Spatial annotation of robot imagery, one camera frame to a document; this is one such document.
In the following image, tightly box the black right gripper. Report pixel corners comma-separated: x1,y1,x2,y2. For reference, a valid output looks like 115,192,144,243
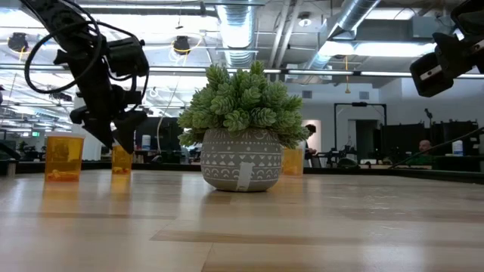
410,32,484,97

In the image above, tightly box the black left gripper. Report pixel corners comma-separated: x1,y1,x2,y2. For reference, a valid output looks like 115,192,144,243
70,85,148,154

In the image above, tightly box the orange pill bottle white cap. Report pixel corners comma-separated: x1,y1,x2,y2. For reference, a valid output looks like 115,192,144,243
110,144,134,175
281,147,306,178
44,131,86,184

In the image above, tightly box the person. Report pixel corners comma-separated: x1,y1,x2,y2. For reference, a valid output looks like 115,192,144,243
406,139,436,166
302,123,321,168

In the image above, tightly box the black round ceiling device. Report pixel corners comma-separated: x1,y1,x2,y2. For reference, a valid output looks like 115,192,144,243
172,36,191,56
7,32,30,53

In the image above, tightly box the dark machine on bench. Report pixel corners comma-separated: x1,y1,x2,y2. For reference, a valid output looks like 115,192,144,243
319,146,358,169

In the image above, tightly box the green succulent in grey pot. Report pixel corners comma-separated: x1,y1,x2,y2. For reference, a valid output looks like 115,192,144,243
176,60,310,193

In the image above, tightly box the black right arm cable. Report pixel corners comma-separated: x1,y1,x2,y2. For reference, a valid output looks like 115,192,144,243
388,127,484,170

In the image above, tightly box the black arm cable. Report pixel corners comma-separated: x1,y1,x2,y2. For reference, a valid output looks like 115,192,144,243
23,20,104,94
388,127,484,170

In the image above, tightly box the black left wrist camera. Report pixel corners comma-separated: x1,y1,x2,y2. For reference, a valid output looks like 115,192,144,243
107,36,150,79

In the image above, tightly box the black gantry frame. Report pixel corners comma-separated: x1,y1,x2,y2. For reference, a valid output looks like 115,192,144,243
333,101,388,152

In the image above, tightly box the yellow hanging cord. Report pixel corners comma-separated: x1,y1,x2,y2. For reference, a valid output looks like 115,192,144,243
343,55,351,94

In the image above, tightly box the silver slanted ceiling duct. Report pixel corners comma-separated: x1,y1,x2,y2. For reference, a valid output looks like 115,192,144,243
306,0,381,71

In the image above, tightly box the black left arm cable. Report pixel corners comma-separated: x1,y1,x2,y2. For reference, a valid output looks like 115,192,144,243
23,20,104,94

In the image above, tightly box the silver ribbed ceiling duct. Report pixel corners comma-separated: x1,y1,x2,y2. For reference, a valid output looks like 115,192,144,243
216,3,259,68

